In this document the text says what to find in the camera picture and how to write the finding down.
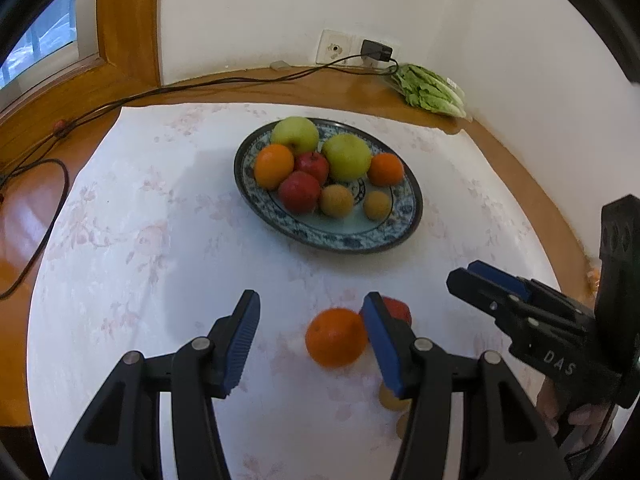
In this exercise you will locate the wooden window frame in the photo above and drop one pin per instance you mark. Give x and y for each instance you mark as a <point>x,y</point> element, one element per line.
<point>127,20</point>

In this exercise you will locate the small grey block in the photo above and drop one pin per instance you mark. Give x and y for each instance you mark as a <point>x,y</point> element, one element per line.
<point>280,65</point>

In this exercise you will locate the white floral tablecloth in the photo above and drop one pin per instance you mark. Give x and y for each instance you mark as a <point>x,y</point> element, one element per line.
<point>150,210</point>

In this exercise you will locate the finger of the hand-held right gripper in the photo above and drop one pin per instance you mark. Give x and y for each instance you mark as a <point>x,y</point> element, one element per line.
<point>500,280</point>
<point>475,292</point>

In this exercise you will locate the blue patterned ceramic plate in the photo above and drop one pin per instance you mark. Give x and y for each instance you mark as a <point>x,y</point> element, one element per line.
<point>320,232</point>

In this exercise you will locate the person's right hand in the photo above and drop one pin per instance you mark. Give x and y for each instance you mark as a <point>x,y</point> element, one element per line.
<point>552,402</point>

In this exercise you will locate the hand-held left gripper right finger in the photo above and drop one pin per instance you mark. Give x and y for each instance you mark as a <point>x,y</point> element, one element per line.
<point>382,345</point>

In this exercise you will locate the black power adapter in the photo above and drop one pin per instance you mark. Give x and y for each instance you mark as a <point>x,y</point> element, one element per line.
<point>376,50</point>

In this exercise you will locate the orange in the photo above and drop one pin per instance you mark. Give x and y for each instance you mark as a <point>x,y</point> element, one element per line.
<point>336,337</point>
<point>386,169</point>
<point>273,165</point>

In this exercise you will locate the glass window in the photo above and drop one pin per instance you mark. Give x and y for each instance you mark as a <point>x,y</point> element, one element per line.
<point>45,35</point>

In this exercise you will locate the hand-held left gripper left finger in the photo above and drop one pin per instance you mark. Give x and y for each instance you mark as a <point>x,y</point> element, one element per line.
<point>242,340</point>

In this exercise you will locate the green apple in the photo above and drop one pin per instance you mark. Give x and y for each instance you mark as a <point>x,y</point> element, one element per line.
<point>346,156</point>
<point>295,135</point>

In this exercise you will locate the bagged green lettuce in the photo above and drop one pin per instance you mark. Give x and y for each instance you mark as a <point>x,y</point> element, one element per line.
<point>430,90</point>

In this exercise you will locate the red apple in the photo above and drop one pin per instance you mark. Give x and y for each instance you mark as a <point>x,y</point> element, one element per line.
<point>315,164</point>
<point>299,191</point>
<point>401,310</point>

